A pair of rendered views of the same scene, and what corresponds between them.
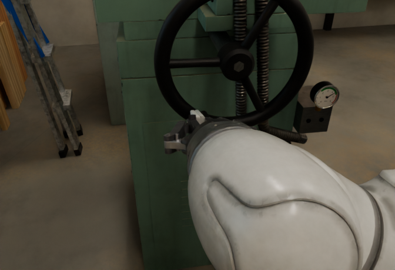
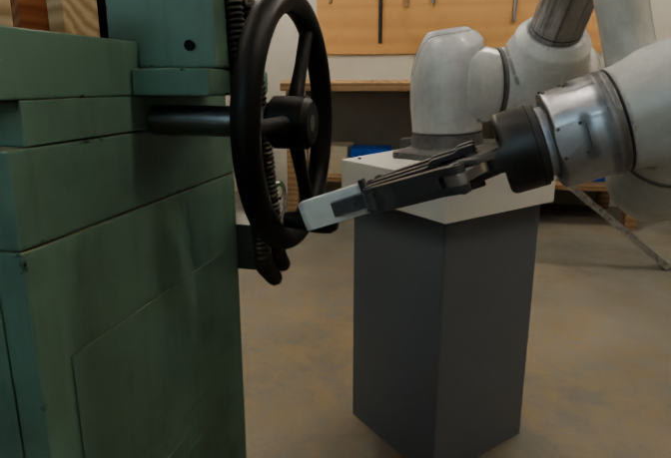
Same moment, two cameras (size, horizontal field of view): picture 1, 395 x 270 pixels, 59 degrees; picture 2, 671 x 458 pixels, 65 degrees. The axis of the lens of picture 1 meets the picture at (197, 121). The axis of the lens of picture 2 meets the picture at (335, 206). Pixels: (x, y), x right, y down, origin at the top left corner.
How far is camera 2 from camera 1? 0.59 m
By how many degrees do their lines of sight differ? 64
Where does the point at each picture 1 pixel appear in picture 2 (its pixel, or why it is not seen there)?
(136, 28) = (46, 115)
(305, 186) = not seen: outside the picture
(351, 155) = not seen: hidden behind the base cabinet
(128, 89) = (39, 274)
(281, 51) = (216, 148)
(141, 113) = (68, 329)
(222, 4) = (220, 49)
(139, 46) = (53, 159)
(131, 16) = (34, 86)
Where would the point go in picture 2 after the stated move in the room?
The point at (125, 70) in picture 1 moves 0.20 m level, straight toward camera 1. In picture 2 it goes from (30, 226) to (247, 237)
